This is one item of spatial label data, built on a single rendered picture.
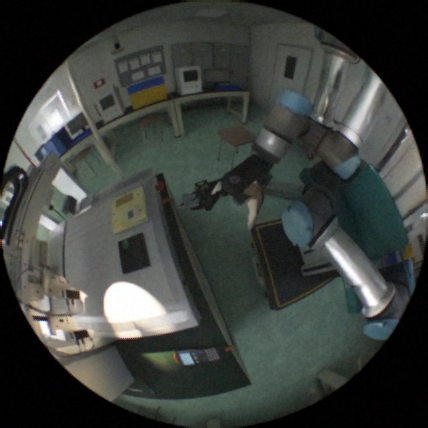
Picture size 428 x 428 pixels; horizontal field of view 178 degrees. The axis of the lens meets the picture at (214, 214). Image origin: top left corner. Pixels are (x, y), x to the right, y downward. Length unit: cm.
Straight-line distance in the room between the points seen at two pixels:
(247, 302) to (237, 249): 52
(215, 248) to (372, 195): 125
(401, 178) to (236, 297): 137
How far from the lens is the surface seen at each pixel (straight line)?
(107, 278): 61
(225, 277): 130
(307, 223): 35
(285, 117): 29
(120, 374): 83
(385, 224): 66
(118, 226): 57
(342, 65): 53
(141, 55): 426
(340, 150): 37
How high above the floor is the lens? 130
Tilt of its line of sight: 62 degrees down
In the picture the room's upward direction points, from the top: 2 degrees counter-clockwise
